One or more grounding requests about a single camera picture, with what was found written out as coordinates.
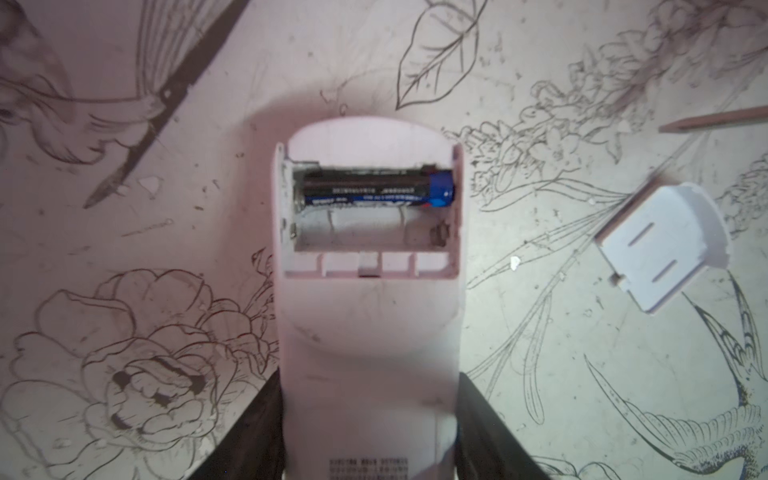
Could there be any black blue battery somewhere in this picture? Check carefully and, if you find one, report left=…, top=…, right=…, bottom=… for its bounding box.
left=294, top=167, right=456, bottom=209

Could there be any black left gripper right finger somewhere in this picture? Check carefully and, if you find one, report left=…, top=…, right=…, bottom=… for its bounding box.
left=454, top=372, right=549, bottom=480

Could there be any long white remote control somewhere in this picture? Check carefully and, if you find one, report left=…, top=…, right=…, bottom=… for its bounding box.
left=272, top=117, right=467, bottom=479

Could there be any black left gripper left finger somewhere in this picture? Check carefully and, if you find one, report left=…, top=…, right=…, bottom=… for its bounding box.
left=189, top=370, right=285, bottom=480

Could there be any clear handle screwdriver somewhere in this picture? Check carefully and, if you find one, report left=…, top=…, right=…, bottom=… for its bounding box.
left=658, top=105, right=768, bottom=134

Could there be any white battery cover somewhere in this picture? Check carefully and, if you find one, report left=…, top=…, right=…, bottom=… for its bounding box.
left=594, top=182, right=733, bottom=314

